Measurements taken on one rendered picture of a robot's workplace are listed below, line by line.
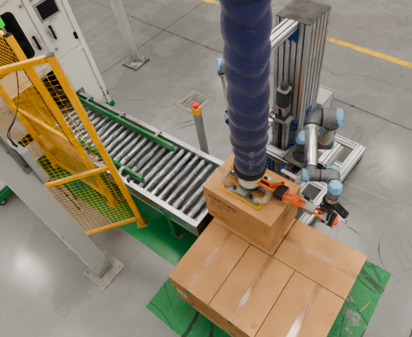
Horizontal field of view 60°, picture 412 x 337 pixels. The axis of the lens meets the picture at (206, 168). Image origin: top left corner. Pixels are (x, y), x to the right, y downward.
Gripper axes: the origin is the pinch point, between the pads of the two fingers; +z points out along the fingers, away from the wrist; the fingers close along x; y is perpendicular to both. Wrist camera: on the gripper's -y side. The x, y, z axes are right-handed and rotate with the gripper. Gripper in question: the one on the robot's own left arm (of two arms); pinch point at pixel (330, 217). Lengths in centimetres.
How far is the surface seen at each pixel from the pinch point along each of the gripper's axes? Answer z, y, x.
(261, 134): -52, 49, 3
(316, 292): 66, -11, 23
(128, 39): 81, 381, -151
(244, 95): -82, 55, 8
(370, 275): 120, -38, -37
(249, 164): -26, 54, 8
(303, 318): 66, -13, 44
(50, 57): -89, 170, 45
